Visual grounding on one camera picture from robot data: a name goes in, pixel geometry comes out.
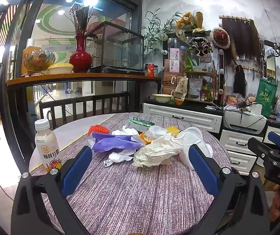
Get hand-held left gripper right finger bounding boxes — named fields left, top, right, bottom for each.
left=188, top=144, right=270, bottom=235

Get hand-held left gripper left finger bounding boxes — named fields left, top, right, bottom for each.
left=11, top=146, right=93, bottom=235

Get orange foam fruit net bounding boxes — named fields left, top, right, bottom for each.
left=87, top=125, right=110, bottom=136

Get white low drawer unit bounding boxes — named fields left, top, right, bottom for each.
left=219, top=125, right=280, bottom=177

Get white printer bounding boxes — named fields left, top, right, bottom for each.
left=223, top=104, right=268, bottom=135

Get translucent plastic cup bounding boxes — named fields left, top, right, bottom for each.
left=175, top=127, right=214, bottom=171

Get white-capped juice bottle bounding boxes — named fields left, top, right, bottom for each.
left=34, top=119, right=63, bottom=173

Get grey tablecloth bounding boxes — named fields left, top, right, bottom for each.
left=29, top=113, right=116, bottom=175

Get white paper scrap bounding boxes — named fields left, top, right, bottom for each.
left=103, top=150, right=136, bottom=167

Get purple plastic bag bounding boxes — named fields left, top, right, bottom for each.
left=91, top=132, right=142, bottom=154

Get green tote bag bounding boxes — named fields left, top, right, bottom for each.
left=255, top=77, right=277, bottom=118

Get white drawer cabinet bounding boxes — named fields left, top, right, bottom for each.
left=142, top=103, right=223, bottom=134

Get yellow foam fruit net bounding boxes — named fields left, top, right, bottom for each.
left=166, top=126, right=181, bottom=136

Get crumpled white paper wrapper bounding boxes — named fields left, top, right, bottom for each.
left=133, top=132, right=190, bottom=168

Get white plastic bag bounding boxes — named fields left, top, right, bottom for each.
left=145, top=126, right=168, bottom=140

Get crumpled white tissue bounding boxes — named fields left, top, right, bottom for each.
left=112, top=125, right=140, bottom=136

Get orange snack wrapper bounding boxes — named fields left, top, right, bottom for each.
left=139, top=132, right=153, bottom=145

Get black railing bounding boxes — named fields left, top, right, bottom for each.
left=39, top=92, right=129, bottom=130

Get black wig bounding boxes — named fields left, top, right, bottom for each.
left=233, top=65, right=247, bottom=96

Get green and white carton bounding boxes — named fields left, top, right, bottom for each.
left=127, top=116, right=156, bottom=133

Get wooden shelf rack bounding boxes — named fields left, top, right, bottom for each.
left=182, top=71, right=218, bottom=102

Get grey pouch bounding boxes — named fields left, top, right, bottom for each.
left=188, top=78, right=203, bottom=101

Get cream bowl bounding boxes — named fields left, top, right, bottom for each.
left=152, top=93, right=175, bottom=103

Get beige paper bag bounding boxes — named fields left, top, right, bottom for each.
left=174, top=76, right=188, bottom=105

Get orange-edged counter shelf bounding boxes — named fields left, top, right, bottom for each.
left=5, top=72, right=162, bottom=87

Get brown printed box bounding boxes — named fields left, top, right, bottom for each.
left=164, top=59, right=180, bottom=73
left=163, top=72, right=180, bottom=87

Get yellow lidded bowl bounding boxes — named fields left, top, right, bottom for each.
left=48, top=63, right=74, bottom=75

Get hanging brown wigs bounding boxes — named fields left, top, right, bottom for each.
left=222, top=17, right=262, bottom=60

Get red vase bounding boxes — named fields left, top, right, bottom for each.
left=69, top=34, right=93, bottom=73

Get red tin can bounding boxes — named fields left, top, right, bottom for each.
left=145, top=63, right=155, bottom=77

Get gold lotus ornament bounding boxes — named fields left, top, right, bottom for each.
left=24, top=49, right=56, bottom=76

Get red round hat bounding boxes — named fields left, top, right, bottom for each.
left=210, top=27, right=231, bottom=48

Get black and white mask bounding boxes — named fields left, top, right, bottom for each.
left=188, top=37, right=214, bottom=57

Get glass terrarium tank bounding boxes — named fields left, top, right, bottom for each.
left=85, top=21, right=145, bottom=73

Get green bamboo plant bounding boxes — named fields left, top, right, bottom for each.
left=141, top=8, right=182, bottom=54

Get yellow flower bouquet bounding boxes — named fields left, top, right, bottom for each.
left=177, top=12, right=204, bottom=33

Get dried flower branches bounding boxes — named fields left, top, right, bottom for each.
left=64, top=5, right=99, bottom=36

